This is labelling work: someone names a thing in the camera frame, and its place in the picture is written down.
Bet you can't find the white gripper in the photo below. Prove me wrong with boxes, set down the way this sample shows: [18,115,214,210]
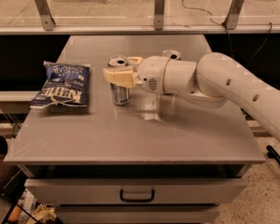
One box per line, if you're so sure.
[103,56,170,94]

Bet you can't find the silver redbull can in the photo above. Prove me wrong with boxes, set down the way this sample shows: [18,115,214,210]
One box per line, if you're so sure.
[108,55,130,105]

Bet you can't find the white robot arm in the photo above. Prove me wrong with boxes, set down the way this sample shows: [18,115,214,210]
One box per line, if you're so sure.
[104,52,280,143]

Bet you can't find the gold lacroix can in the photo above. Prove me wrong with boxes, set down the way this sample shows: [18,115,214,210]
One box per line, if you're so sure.
[161,49,181,60]

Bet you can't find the blue kettle chip bag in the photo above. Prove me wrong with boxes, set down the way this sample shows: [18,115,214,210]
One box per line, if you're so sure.
[30,62,91,109]

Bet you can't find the snack bag on floor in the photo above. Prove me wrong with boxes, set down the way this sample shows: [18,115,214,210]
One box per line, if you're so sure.
[26,204,57,224]

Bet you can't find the grey cabinet drawer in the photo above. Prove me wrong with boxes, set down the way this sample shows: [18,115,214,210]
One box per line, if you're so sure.
[25,178,246,205]

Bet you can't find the lower grey drawer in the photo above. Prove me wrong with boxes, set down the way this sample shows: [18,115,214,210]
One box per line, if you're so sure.
[57,205,219,224]

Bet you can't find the black stand leg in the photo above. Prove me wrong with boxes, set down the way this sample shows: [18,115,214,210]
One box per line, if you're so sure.
[266,146,280,166]

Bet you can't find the middle metal railing bracket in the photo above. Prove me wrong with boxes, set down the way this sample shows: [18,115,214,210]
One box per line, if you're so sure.
[154,0,165,30]

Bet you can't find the metal railing bracket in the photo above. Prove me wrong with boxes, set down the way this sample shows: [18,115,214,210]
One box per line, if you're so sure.
[34,0,56,31]
[223,0,245,30]
[154,0,165,30]

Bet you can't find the right metal railing bracket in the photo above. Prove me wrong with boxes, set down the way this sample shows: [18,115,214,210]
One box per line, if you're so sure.
[223,0,245,30]

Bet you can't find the left metal railing bracket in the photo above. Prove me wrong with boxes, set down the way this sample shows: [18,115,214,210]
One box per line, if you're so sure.
[34,0,56,31]

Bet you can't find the black drawer handle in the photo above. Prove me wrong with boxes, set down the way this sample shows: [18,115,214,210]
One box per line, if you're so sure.
[119,189,155,203]

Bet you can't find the black cable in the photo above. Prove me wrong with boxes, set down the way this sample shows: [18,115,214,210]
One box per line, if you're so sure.
[180,0,273,63]

